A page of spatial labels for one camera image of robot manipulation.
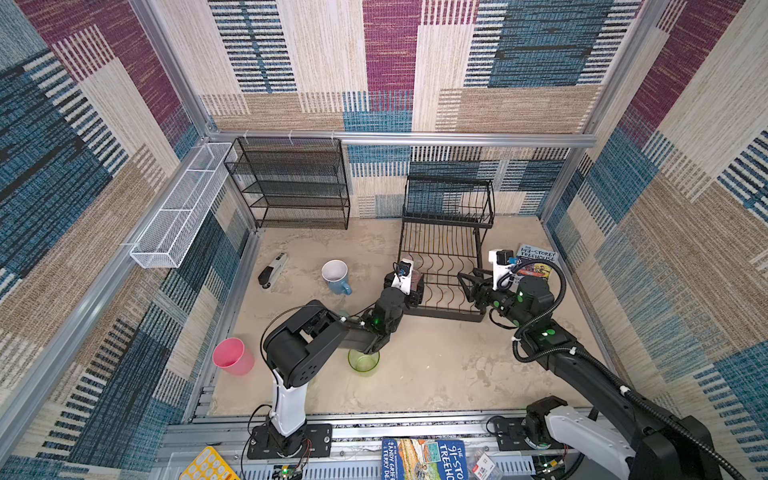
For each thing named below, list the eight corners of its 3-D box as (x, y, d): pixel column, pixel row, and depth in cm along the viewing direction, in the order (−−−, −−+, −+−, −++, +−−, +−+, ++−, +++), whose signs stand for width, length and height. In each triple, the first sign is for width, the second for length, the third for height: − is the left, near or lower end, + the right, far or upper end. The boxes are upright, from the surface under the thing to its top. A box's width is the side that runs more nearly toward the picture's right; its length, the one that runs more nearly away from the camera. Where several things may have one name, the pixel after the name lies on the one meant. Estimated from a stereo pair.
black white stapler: (259, 290, 103) (254, 283, 100) (277, 257, 112) (274, 249, 109) (271, 293, 103) (267, 285, 99) (289, 259, 112) (286, 251, 108)
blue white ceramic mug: (324, 301, 100) (318, 284, 92) (327, 277, 106) (322, 259, 98) (350, 301, 100) (347, 284, 92) (352, 277, 106) (349, 259, 98)
